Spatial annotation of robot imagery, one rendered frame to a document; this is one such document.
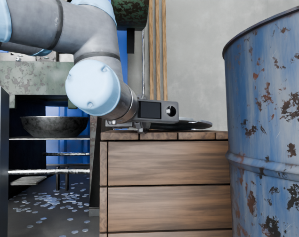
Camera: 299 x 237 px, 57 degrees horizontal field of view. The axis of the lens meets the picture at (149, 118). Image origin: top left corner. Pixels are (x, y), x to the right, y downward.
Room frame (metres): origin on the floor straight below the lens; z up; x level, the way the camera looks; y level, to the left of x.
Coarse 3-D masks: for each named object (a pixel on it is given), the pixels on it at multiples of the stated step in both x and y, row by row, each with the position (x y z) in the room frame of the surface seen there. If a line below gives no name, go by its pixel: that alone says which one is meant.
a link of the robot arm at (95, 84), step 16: (80, 64) 0.39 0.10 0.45; (96, 64) 0.38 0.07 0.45; (112, 64) 0.42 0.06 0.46; (80, 80) 0.39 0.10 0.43; (96, 80) 0.38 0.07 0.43; (112, 80) 0.38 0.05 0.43; (80, 96) 0.38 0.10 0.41; (96, 96) 0.38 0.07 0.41; (112, 96) 0.39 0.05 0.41; (128, 96) 0.46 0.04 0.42; (96, 112) 0.41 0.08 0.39; (112, 112) 0.43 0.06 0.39
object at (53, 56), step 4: (52, 52) 1.24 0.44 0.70; (56, 52) 1.24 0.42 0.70; (60, 52) 1.30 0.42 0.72; (36, 56) 1.23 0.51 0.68; (40, 56) 1.23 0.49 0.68; (44, 56) 1.24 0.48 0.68; (48, 56) 1.24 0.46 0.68; (52, 56) 1.23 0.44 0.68; (56, 56) 1.24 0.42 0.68; (36, 60) 1.23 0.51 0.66; (40, 60) 1.23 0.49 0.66; (44, 60) 1.24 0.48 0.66; (48, 60) 1.24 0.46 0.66; (52, 60) 1.24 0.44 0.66; (56, 60) 1.24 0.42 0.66
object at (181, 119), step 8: (184, 120) 0.71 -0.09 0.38; (192, 120) 0.71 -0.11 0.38; (200, 120) 0.73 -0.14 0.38; (152, 128) 0.94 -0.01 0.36; (160, 128) 0.93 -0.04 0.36; (168, 128) 0.92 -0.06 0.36; (176, 128) 0.91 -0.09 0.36; (184, 128) 0.90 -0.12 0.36; (192, 128) 0.89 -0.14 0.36; (200, 128) 0.88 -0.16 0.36
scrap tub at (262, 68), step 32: (256, 32) 0.31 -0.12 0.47; (288, 32) 0.27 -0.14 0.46; (256, 64) 0.31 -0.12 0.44; (288, 64) 0.27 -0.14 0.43; (256, 96) 0.31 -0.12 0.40; (288, 96) 0.27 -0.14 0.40; (256, 128) 0.31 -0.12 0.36; (288, 128) 0.27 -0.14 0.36; (256, 160) 0.31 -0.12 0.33; (288, 160) 0.28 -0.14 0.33; (256, 192) 0.32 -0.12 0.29; (288, 192) 0.28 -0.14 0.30; (256, 224) 0.32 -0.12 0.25; (288, 224) 0.28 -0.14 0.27
